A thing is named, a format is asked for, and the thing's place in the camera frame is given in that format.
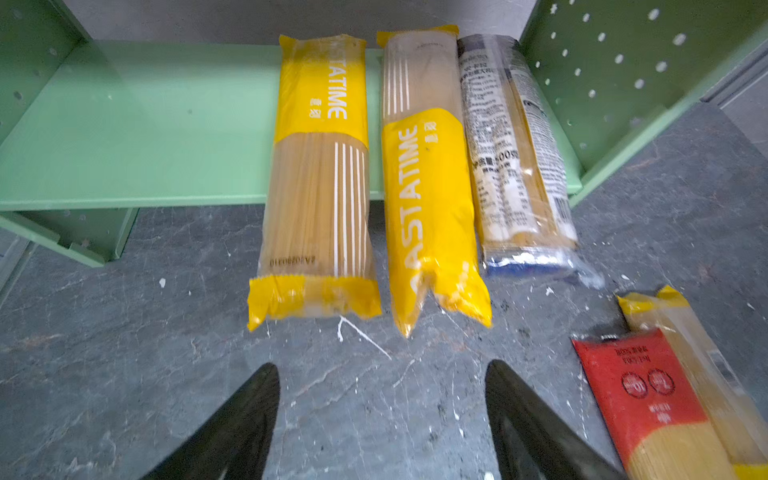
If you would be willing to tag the red spaghetti package floor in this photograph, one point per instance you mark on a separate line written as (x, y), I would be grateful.
(656, 422)

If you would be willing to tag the green metal shelf rack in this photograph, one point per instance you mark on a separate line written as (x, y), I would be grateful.
(92, 131)

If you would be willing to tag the yellow Pastatime spaghetti package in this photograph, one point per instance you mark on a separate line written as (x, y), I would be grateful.
(316, 257)

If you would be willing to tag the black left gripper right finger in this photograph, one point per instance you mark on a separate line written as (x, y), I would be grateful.
(530, 440)

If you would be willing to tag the clear grey spaghetti package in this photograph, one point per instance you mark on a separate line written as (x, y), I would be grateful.
(523, 214)

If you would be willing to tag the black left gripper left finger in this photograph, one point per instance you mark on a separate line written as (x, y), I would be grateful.
(234, 443)

